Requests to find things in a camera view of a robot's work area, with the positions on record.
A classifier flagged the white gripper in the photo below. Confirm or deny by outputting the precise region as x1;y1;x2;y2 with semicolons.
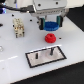
33;0;69;30

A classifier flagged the red gear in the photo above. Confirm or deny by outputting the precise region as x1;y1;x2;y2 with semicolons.
45;33;56;43

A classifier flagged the blue gear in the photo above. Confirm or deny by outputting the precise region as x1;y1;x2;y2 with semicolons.
44;22;59;31

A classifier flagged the right metal peg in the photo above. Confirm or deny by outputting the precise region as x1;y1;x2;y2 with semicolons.
49;47;54;57

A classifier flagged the beige electrical connector block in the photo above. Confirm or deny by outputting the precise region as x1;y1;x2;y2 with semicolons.
13;18;24;37

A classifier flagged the black framed peg base plate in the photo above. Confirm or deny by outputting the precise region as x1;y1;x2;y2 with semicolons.
24;45;67;69

